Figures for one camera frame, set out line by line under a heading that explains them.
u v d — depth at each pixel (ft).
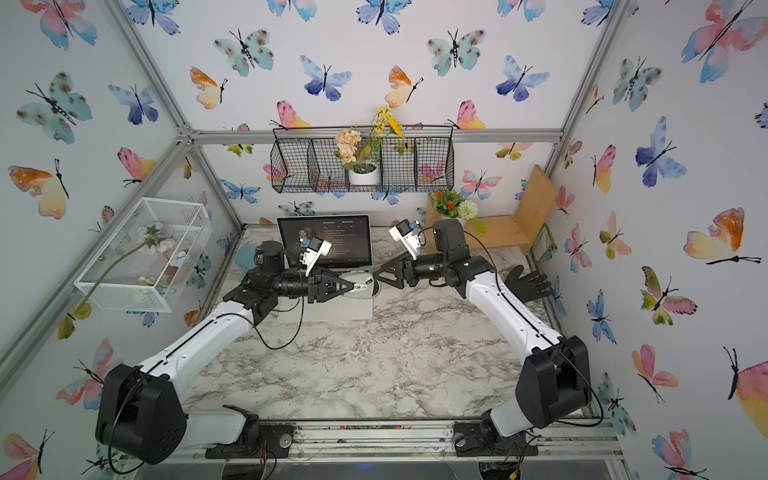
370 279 2.29
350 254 3.41
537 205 3.21
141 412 1.33
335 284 2.32
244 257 3.83
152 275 2.23
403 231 2.20
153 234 2.39
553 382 1.37
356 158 2.71
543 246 3.61
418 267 2.19
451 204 3.15
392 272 2.38
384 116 2.65
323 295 2.19
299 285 2.13
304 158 3.22
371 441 2.48
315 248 2.20
